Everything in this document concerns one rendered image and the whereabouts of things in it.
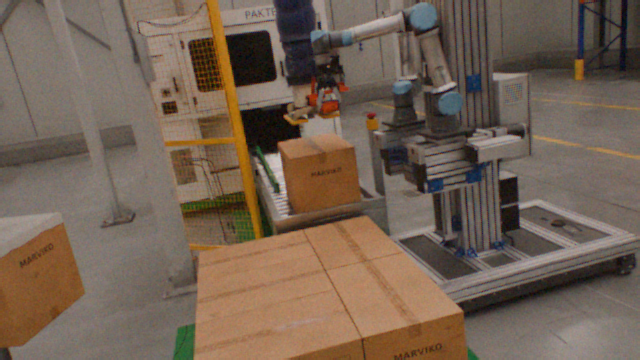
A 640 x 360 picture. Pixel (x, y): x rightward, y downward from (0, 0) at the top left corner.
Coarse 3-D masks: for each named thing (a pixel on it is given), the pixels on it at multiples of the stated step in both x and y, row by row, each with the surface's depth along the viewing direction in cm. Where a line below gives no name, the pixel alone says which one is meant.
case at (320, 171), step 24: (288, 144) 337; (312, 144) 325; (336, 144) 314; (288, 168) 308; (312, 168) 298; (336, 168) 301; (288, 192) 344; (312, 192) 302; (336, 192) 305; (360, 192) 308
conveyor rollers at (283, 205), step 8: (256, 160) 497; (272, 160) 484; (280, 160) 478; (264, 168) 457; (272, 168) 454; (280, 168) 450; (280, 176) 424; (280, 184) 398; (272, 192) 379; (280, 200) 355; (288, 200) 355; (280, 208) 337; (288, 208) 338
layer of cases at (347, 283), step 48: (288, 240) 280; (336, 240) 270; (384, 240) 261; (240, 288) 232; (288, 288) 225; (336, 288) 219; (384, 288) 213; (432, 288) 207; (240, 336) 194; (288, 336) 189; (336, 336) 184; (384, 336) 183; (432, 336) 188
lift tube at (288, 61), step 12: (288, 48) 288; (300, 48) 286; (312, 48) 288; (288, 60) 292; (300, 60) 288; (312, 60) 290; (288, 72) 294; (300, 72) 289; (312, 72) 291; (288, 84) 298; (300, 84) 291
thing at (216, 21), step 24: (144, 0) 355; (192, 0) 339; (216, 0) 332; (168, 24) 353; (192, 24) 345; (216, 24) 334; (240, 120) 354; (168, 144) 386; (192, 144) 376; (240, 144) 356
